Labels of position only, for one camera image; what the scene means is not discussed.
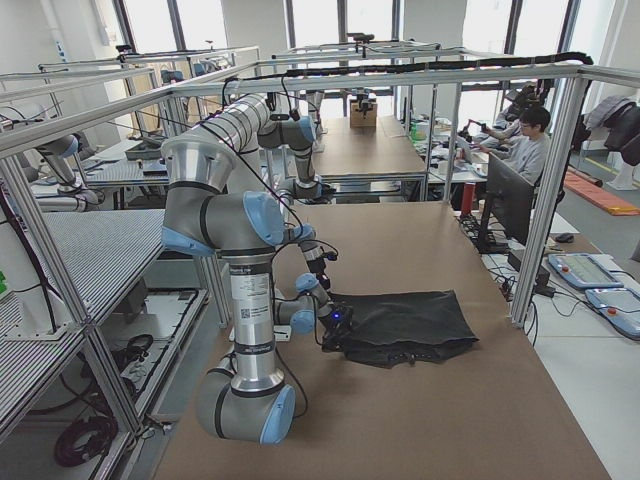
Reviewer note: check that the aluminium cage frame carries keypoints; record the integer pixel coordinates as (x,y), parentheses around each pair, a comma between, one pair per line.
(28,241)

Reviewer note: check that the black computer monitor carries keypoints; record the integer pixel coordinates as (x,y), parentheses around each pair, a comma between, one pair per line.
(509,199)

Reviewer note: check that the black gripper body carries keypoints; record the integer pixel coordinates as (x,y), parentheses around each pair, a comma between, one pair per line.
(325,278)
(342,324)

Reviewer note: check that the blue white teach pendant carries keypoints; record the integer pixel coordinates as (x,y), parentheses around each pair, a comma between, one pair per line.
(582,271)
(620,306)

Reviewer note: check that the seated man in grey hoodie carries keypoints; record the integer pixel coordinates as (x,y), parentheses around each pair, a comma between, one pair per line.
(528,152)

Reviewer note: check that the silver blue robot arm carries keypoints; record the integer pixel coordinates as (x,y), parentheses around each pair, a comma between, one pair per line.
(276,271)
(299,135)

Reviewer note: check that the cardboard box on far table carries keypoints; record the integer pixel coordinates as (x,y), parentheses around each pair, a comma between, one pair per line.
(363,114)

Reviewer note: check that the black printed t-shirt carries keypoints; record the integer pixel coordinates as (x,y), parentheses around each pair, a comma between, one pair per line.
(391,329)

